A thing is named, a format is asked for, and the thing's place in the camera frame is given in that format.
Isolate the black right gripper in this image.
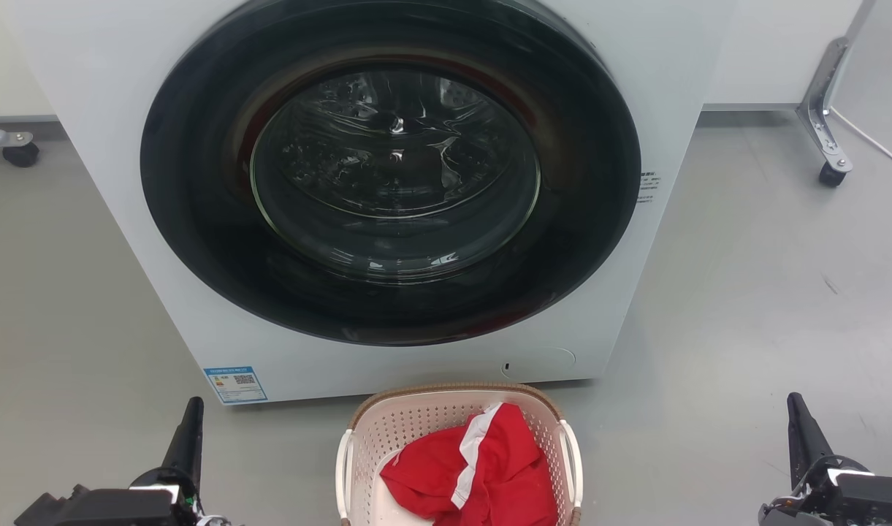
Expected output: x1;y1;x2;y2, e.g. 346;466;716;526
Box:
758;392;892;526

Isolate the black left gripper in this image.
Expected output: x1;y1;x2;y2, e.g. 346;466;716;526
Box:
14;396;229;526

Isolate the beige perforated plastic laundry basket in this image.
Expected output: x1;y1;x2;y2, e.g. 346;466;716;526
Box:
335;382;584;526

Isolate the blue energy label sticker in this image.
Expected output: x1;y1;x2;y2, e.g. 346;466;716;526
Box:
203;365;268;405

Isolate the black round glass washer door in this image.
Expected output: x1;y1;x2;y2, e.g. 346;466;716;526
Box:
140;0;642;347

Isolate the red garment with white stripe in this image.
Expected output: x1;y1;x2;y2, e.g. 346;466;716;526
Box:
379;402;560;526

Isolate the angled silver metal stand leg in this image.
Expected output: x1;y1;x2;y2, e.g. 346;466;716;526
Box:
796;0;876;173

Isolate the white front-load washing machine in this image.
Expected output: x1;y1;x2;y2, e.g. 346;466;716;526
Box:
4;0;736;405

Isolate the thin white cable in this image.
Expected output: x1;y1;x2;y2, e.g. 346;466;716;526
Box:
830;107;892;177

